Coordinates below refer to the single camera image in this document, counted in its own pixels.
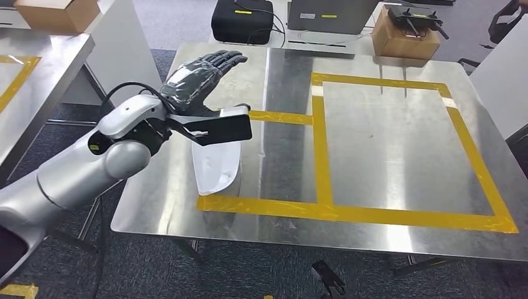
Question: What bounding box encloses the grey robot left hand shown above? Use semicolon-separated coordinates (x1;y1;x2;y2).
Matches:
158;49;252;118

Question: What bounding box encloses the white curved plastic part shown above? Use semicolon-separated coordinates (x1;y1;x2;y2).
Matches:
191;139;243;197

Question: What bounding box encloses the stainless steel workbench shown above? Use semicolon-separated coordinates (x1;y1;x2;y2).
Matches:
110;41;528;277

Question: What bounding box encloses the black carry case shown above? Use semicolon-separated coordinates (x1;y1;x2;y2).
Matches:
211;0;275;45

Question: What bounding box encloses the white partition panel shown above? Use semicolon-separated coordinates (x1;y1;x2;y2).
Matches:
62;0;164;107

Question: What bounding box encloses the white desk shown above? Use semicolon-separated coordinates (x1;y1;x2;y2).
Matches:
208;0;413;57

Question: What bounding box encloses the brown cardboard box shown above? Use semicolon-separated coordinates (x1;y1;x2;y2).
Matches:
14;0;102;35
371;4;441;60

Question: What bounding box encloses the steel side table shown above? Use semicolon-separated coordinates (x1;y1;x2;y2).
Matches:
0;29;97;186

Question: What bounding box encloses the yellow tape strip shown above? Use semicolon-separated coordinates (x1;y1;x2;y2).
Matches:
0;54;42;114

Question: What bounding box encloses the black remote controller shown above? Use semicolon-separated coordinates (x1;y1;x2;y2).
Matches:
387;4;450;40

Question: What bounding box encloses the yellow floor tape mark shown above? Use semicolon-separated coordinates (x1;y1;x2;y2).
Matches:
0;283;39;299

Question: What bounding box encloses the white table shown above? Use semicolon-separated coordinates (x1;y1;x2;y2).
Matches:
469;16;528;141

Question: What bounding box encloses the black office chair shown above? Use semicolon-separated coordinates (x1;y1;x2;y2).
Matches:
458;0;528;71

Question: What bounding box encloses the small yellow tape frame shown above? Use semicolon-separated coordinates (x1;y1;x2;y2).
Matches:
196;109;334;216

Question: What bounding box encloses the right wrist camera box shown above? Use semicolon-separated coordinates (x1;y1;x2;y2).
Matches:
311;260;346;299

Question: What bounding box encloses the large yellow tape frame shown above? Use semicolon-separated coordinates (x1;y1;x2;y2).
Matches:
310;72;520;235

